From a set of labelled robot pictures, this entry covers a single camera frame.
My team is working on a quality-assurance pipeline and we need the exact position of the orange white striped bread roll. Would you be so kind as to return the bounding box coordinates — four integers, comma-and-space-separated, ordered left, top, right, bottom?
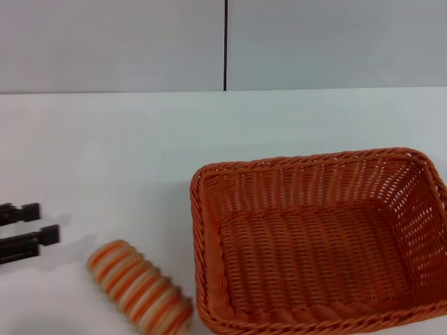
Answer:
86, 239, 194, 333

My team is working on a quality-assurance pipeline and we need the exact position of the orange woven rectangular basket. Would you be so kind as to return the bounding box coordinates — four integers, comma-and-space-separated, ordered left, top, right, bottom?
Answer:
189, 147, 447, 335

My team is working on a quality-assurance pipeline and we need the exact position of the black vertical wall strip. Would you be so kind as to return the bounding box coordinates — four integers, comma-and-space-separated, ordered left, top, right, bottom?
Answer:
222, 0, 230, 92

